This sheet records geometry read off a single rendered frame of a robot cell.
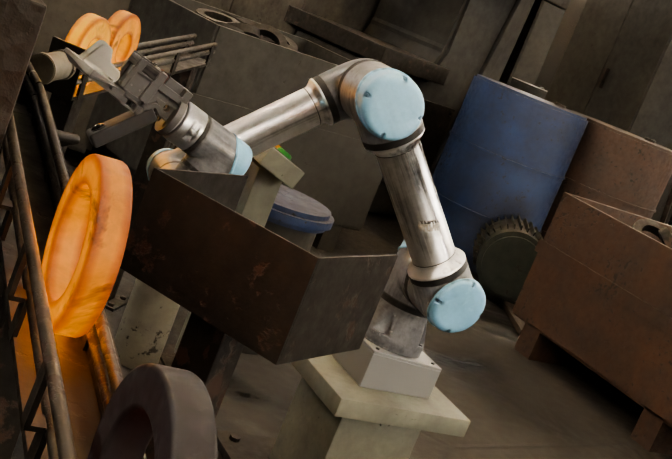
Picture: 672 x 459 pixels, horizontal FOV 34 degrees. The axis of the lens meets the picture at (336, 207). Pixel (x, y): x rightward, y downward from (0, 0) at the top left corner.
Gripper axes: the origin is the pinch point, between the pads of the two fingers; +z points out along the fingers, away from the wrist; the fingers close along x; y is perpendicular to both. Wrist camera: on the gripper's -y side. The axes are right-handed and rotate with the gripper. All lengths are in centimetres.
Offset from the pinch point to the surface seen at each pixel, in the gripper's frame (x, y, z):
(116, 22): -54, 7, -16
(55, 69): -30.9, -5.8, -6.6
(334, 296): 64, 0, -27
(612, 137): -234, 99, -278
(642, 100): -317, 144, -343
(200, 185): 41.3, -0.4, -14.3
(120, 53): -61, 2, -23
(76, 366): 79, -18, 0
